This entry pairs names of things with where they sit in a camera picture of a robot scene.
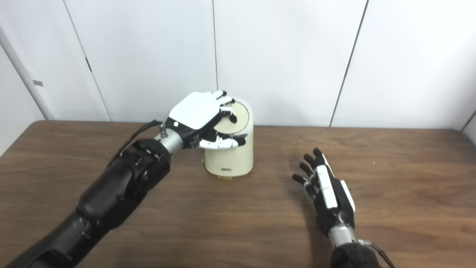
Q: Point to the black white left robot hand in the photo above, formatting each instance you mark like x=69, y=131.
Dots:
x=193, y=111

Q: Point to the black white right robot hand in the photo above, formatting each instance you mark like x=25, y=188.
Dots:
x=334, y=204

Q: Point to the round cream bin lid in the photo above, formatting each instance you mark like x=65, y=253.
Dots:
x=241, y=117

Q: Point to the cream-colored desktop bin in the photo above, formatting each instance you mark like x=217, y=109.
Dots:
x=238, y=160

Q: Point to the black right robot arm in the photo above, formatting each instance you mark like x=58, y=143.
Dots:
x=353, y=255

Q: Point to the yellow tape piece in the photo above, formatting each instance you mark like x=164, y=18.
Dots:
x=225, y=178

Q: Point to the black door hinge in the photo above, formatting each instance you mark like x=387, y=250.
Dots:
x=88, y=64

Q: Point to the small grey wall label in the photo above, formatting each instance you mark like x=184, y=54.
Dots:
x=38, y=83

